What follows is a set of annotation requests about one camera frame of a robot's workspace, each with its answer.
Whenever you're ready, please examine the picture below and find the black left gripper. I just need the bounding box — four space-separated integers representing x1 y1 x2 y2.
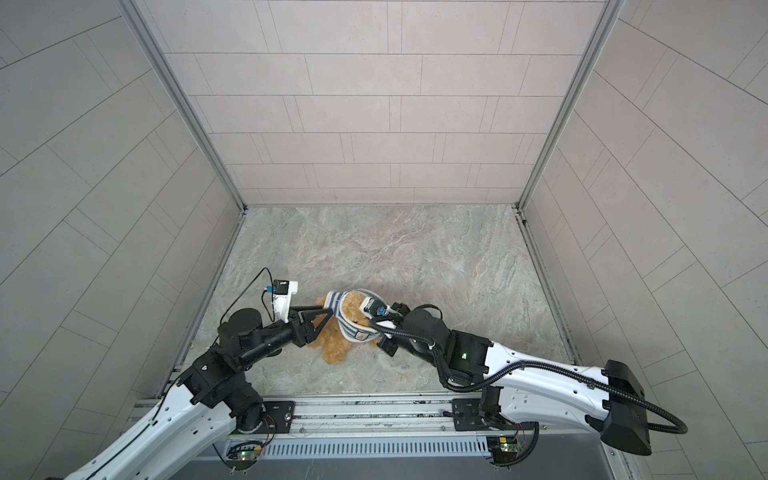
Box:
236 306 333 371

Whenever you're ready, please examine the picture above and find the brown plush teddy bear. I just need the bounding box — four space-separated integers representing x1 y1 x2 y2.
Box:
310 289 380 365

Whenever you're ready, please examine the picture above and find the blue white striped knit sweater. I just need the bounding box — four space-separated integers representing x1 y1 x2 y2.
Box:
323 289 384 343

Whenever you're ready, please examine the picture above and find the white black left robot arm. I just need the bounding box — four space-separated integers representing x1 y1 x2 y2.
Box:
69 306 333 479

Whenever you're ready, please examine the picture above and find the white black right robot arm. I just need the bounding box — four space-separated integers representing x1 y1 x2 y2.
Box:
361 300 652 456

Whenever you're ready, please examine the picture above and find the left green circuit board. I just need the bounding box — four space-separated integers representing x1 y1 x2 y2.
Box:
226 441 265 471

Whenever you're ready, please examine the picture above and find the green circuit board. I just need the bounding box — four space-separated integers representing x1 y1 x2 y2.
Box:
486 437 521 467
226 441 265 471

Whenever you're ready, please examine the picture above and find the right green circuit board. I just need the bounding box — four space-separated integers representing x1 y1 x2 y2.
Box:
486 437 521 467

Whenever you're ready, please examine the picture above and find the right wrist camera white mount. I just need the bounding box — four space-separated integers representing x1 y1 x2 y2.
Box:
359 297 403 327

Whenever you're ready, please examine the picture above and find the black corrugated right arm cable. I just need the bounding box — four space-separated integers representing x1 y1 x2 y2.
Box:
367 303 689 436

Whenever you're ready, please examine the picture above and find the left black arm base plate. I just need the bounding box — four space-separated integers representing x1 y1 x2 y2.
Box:
255 400 296 435

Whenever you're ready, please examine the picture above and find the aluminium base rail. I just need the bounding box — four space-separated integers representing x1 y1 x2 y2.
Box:
184 394 619 479

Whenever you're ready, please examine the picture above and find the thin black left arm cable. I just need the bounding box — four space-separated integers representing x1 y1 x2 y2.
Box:
83 267 277 480

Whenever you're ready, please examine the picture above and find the left aluminium corner post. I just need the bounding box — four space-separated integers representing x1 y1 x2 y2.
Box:
116 0 247 215

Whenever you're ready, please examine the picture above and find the aluminium corner post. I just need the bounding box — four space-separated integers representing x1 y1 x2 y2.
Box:
517 0 623 214
116 0 247 215

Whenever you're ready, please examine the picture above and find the right aluminium corner post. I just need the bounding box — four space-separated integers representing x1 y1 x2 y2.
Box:
517 0 623 214

